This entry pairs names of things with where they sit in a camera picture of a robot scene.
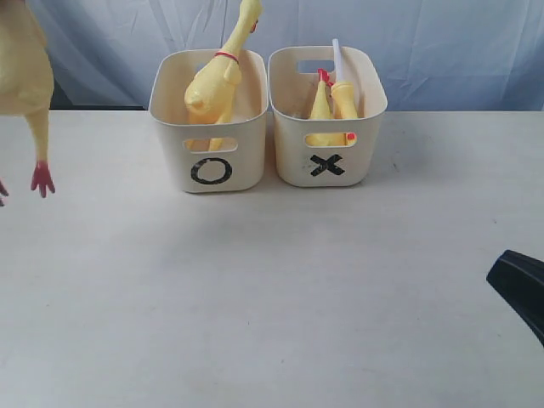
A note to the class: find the whole yellow rubber chicken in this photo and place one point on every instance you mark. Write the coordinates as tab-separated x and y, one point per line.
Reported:
209	98
27	82

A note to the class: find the blue-grey backdrop curtain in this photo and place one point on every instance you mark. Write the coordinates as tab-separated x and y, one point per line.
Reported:
430	55

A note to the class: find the cream bin marked X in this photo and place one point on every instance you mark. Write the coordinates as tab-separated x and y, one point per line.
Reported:
293	79

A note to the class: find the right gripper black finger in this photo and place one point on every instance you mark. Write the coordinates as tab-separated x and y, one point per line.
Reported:
518	279

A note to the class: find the legless yellow rubber chicken body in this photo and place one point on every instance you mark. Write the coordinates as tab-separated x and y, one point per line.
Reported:
323	109

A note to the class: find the chicken head with white tube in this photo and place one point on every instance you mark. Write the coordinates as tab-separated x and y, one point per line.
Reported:
342	90

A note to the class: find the cream bin marked O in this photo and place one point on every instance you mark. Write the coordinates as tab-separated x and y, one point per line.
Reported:
206	158

